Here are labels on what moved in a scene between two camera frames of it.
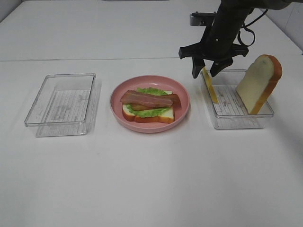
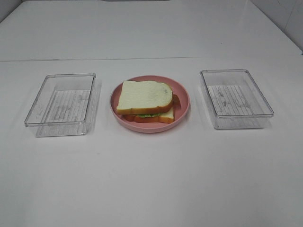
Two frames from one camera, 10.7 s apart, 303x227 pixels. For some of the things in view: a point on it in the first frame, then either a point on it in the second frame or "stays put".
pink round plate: [164, 83] stays put
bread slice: [167, 116] stays put
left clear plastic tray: [67, 105] stays put
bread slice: [259, 81] to [139, 97]
